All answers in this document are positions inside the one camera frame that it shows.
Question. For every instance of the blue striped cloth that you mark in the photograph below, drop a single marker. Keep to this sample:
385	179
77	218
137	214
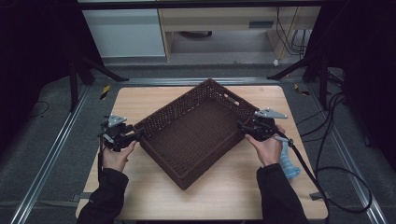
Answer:
288	165

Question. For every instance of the person's right hand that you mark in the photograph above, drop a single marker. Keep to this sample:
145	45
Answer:
269	152

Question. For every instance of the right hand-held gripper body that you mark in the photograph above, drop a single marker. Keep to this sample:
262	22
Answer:
263	127

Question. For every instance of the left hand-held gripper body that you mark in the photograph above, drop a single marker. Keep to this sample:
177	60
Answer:
116	133

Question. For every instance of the small white scrap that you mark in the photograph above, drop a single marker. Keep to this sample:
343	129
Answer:
275	62

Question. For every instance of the brown woven basket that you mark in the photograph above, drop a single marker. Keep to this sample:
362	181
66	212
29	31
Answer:
193	137

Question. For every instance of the dark object under desk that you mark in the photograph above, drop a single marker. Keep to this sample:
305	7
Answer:
195	34

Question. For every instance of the grey table bracket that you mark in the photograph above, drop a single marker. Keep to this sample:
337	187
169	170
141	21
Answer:
83	196
318	196

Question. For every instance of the black metal stand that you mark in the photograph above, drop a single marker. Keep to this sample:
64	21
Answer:
74	81
314	65

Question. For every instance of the person's left hand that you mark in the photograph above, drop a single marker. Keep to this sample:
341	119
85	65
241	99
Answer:
115	158

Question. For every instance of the yellow black floor tape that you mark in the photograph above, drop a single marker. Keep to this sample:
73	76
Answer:
300	90
105	91

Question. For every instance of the white cabinet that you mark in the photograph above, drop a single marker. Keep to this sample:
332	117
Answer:
124	32

